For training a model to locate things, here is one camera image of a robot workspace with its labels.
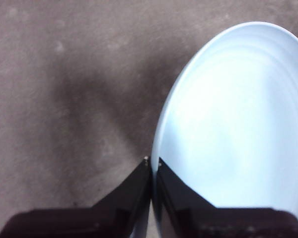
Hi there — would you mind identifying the light blue round plate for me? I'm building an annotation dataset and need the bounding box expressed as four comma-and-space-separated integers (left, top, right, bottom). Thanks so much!
133, 21, 298, 238

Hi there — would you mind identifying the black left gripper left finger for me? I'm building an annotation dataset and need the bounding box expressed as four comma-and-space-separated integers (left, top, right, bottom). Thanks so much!
0, 156, 152, 238

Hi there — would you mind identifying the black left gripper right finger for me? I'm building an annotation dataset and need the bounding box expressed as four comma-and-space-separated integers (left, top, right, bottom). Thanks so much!
155, 156, 298, 238

